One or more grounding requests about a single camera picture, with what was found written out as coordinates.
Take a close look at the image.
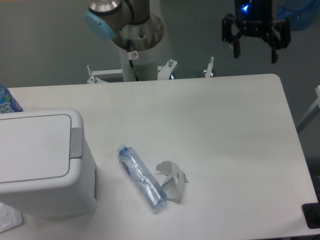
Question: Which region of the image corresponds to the crumpled white paper wrapper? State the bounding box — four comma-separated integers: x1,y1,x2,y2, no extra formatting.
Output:
156,160,189,203

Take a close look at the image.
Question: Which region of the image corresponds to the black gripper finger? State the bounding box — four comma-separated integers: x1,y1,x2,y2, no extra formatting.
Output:
265,17,291,63
221,13,242,58

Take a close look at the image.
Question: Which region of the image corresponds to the black cable on pedestal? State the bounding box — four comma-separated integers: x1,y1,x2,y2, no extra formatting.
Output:
126,38,140,82

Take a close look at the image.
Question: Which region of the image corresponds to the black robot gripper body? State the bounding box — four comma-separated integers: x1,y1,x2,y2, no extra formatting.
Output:
234,0,274,39

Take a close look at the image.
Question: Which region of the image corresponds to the clear plastic water bottle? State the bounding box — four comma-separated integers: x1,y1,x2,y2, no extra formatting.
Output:
117,144,167,210

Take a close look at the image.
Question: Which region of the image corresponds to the blue plastic bag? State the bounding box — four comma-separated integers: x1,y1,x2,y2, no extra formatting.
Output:
276,0,320,31

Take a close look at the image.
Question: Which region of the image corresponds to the black device at table edge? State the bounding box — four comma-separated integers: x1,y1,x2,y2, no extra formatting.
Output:
302,202,320,229

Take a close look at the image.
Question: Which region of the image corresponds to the white plastic bag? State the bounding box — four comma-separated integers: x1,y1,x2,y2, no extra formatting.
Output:
0,202,24,234

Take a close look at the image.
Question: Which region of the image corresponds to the white trash can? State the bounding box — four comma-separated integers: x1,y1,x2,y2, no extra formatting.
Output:
0,109,98,218

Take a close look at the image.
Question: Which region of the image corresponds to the white metal frame right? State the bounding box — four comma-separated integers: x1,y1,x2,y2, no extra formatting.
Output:
295,85,320,134

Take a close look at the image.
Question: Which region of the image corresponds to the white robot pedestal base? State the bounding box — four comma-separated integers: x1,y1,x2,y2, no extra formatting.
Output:
86,12,215,85

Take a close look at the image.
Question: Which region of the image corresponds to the blue labelled bottle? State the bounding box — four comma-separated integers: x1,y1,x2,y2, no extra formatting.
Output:
0,84,24,114

